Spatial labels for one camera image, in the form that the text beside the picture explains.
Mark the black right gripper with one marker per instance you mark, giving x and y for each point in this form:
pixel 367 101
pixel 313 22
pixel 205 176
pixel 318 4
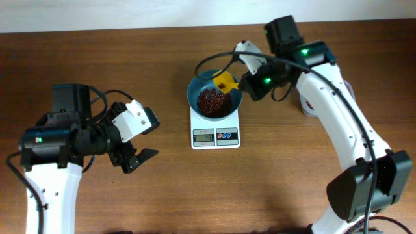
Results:
pixel 248 84

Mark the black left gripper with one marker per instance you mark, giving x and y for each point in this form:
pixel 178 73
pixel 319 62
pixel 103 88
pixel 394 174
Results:
pixel 121 153

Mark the yellow plastic scoop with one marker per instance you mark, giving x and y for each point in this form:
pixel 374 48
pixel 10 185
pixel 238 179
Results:
pixel 224 81

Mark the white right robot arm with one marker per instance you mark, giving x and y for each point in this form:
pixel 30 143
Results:
pixel 373 176

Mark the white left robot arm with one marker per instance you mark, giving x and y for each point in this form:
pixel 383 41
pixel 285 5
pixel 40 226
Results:
pixel 81 123

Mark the red beans in bowl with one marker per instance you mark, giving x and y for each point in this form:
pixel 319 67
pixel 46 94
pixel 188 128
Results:
pixel 214 104

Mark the teal plastic bowl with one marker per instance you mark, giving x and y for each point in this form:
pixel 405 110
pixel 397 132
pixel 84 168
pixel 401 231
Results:
pixel 202 82

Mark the white digital kitchen scale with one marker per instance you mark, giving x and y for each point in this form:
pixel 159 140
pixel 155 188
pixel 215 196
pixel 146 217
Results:
pixel 222 133

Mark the clear plastic container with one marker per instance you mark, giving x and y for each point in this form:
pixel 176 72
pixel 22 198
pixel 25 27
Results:
pixel 309 111

